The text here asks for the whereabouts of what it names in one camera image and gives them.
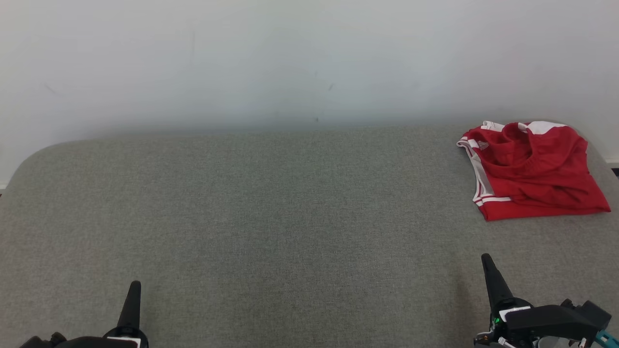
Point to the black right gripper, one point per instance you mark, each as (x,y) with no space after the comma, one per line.
(537,324)

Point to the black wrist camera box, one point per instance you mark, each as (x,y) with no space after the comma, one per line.
(595,315)
(43,342)

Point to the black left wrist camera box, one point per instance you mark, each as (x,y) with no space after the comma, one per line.
(43,342)

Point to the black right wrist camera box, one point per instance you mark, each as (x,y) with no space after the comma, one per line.
(595,315)

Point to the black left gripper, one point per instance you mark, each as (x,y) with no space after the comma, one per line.
(111,340)

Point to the red basketball jersey number 23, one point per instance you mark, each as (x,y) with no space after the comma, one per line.
(532,211)

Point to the red shorts with white stripes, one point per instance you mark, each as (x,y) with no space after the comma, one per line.
(537,159)

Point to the teal right camera connector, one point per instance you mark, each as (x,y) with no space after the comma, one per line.
(607,340)

